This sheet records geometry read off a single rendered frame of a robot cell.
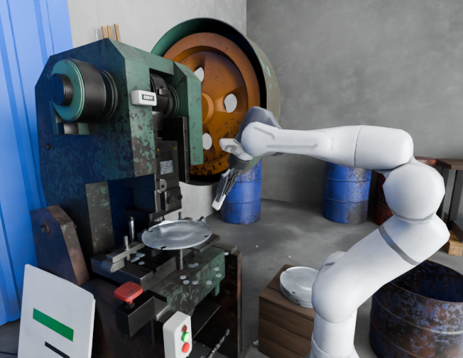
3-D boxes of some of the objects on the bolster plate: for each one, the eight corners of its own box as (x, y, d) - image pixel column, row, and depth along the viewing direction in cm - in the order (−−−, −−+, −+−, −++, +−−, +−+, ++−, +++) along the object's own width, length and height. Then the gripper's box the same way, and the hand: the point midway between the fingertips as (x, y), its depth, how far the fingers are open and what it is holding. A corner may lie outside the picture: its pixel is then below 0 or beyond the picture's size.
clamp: (148, 253, 101) (145, 230, 99) (111, 273, 87) (108, 247, 85) (138, 250, 104) (135, 227, 102) (101, 268, 89) (98, 243, 87)
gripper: (241, 163, 79) (214, 218, 88) (255, 159, 91) (230, 208, 100) (223, 152, 82) (199, 207, 91) (239, 149, 93) (216, 198, 102)
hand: (218, 200), depth 94 cm, fingers closed
